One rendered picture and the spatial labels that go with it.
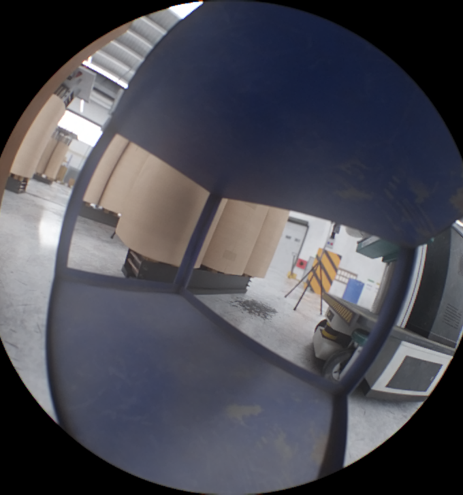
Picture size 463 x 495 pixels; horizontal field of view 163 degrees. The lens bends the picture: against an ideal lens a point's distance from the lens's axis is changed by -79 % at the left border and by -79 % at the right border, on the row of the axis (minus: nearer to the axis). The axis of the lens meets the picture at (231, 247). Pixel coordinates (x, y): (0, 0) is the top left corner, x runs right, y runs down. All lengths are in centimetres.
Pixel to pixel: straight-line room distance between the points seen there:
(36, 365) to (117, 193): 200
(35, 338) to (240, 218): 100
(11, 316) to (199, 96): 61
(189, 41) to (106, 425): 38
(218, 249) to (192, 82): 82
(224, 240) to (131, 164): 168
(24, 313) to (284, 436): 62
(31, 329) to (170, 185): 64
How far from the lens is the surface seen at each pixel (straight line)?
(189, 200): 63
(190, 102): 23
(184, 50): 19
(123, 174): 221
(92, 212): 234
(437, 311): 91
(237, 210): 93
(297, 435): 33
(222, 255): 91
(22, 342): 50
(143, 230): 63
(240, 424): 29
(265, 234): 130
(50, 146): 622
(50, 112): 246
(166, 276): 85
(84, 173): 44
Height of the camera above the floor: 36
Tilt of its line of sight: level
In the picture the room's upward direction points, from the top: 22 degrees clockwise
